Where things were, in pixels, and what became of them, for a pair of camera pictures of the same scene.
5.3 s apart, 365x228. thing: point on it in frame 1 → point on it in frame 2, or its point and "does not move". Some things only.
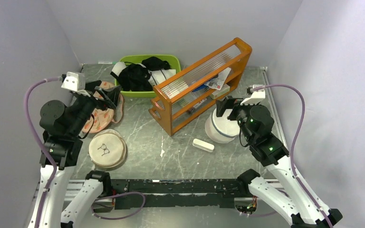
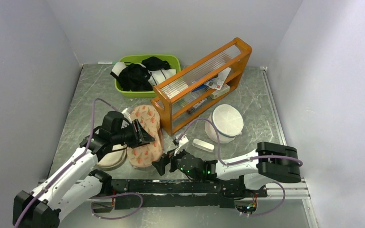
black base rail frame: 177,193 does not move
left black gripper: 111,97 → 144,137
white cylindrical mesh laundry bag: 221,129 does not move
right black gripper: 222,106 → 160,164
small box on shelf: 225,89 does not move
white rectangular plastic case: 203,145 does not move
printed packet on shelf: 217,83 does not move
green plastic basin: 173,61 does not move
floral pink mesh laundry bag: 103,118 → 143,155
